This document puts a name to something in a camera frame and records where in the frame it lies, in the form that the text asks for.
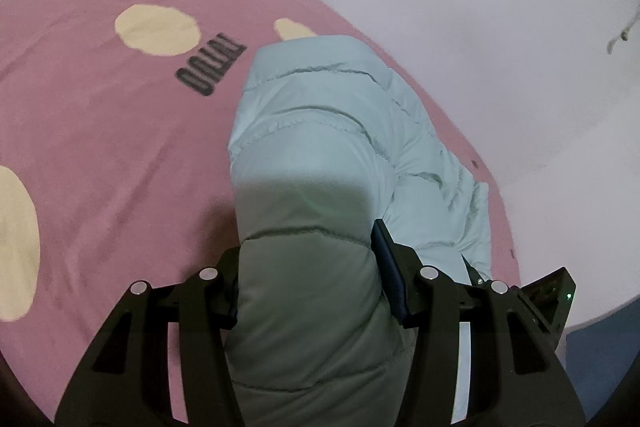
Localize dark blue cloth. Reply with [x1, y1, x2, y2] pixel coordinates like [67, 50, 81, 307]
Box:
[559, 316, 640, 423]

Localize small dark wall fixture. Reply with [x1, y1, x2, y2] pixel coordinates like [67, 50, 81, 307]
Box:
[606, 23, 633, 56]

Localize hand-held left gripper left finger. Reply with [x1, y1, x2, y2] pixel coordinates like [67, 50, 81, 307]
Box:
[54, 247, 246, 427]

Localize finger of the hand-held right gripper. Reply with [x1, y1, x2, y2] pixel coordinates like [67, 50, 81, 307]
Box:
[462, 255, 489, 287]

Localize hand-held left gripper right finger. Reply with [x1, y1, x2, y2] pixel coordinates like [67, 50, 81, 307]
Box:
[371, 219, 586, 427]

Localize pink blanket with cream dots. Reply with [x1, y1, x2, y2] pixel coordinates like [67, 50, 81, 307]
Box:
[0, 0, 523, 423]

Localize light blue puffer jacket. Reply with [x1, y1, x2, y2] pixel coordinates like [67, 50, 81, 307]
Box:
[227, 36, 493, 427]

